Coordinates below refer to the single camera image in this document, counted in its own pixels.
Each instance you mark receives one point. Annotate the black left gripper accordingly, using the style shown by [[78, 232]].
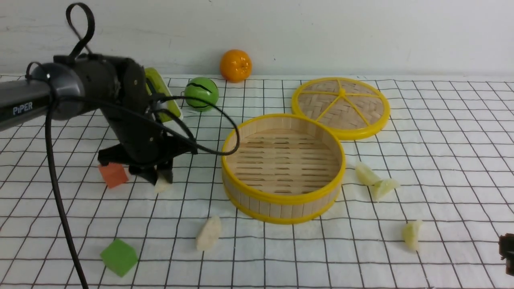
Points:
[[142, 143]]

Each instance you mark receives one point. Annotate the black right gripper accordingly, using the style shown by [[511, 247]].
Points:
[[506, 251]]

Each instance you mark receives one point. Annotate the white dumpling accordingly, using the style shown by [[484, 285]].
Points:
[[209, 234], [162, 184]]

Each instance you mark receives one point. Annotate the white dumpling front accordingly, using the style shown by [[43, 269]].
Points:
[[209, 234]]

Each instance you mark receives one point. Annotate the green dumpling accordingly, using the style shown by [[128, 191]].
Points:
[[410, 234], [382, 188], [366, 175]]

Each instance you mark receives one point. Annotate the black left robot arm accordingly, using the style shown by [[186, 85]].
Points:
[[118, 87]]

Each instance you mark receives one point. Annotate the bamboo steamer tray yellow rim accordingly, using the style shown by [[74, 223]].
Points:
[[287, 170]]

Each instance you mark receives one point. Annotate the bamboo steamer lid yellow rim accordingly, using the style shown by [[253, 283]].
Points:
[[351, 109]]

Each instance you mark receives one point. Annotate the orange foam cube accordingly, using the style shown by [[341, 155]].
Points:
[[113, 174]]

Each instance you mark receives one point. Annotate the green lid storage box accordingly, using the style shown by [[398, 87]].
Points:
[[156, 85]]

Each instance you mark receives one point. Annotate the green toy watermelon ball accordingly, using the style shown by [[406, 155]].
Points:
[[199, 91]]

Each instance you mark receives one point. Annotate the green foam cube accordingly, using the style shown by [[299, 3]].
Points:
[[119, 257]]

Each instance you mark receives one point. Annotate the white grid tablecloth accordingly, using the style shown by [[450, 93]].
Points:
[[449, 143]]

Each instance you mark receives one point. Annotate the orange toy fruit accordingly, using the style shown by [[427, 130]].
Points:
[[235, 66]]

